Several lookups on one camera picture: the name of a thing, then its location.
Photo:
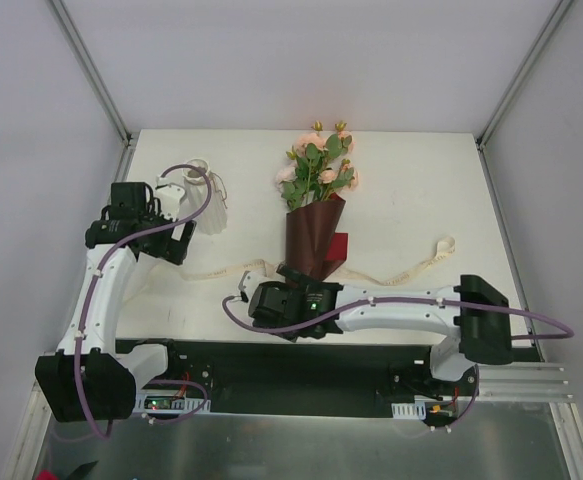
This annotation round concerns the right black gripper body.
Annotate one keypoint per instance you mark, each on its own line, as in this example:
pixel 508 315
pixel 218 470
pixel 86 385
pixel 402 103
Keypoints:
pixel 260 305

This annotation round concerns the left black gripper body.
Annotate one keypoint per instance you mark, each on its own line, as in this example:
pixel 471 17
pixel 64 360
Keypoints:
pixel 180 243

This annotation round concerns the brown red wrapping paper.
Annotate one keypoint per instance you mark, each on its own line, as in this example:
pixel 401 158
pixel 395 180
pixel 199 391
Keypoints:
pixel 312 244

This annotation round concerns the pink flower bunch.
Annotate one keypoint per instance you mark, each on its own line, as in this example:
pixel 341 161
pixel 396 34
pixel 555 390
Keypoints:
pixel 319 167

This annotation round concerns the cream printed ribbon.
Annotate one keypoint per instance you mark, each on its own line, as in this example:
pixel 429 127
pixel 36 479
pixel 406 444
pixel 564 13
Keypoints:
pixel 142 276

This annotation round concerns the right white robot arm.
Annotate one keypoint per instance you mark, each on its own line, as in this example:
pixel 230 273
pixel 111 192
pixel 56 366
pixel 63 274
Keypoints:
pixel 471 317

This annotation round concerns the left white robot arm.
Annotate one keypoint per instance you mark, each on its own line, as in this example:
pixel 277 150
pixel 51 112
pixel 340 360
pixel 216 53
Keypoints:
pixel 85 378

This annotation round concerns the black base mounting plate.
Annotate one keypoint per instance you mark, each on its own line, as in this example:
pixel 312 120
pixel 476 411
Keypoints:
pixel 286 379

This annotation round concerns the red black object bottom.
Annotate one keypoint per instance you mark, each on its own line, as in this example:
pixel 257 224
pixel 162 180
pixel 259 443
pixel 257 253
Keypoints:
pixel 80 472

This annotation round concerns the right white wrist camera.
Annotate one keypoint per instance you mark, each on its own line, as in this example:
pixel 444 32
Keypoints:
pixel 247 286

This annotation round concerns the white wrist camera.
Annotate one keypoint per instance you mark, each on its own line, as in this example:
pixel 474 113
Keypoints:
pixel 247 286
pixel 171 196

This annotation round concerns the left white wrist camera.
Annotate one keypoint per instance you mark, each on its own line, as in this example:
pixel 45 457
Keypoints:
pixel 171 196

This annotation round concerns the left white cable duct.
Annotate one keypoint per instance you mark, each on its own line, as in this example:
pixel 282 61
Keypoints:
pixel 156 404

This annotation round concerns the white cable duct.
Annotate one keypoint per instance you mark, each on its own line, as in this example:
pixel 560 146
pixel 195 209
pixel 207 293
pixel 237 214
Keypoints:
pixel 409 411
pixel 156 404

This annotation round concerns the right white cable duct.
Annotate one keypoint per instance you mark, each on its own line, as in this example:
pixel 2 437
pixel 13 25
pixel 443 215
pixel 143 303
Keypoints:
pixel 409 411

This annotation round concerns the left aluminium frame post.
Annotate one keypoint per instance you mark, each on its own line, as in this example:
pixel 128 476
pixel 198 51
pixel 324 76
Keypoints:
pixel 80 50

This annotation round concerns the aluminium frame post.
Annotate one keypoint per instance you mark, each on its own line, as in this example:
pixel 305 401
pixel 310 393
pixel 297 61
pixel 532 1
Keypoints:
pixel 80 50
pixel 537 49

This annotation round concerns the right aluminium frame post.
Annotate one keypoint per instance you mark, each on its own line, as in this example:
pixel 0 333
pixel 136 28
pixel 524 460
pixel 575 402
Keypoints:
pixel 537 49

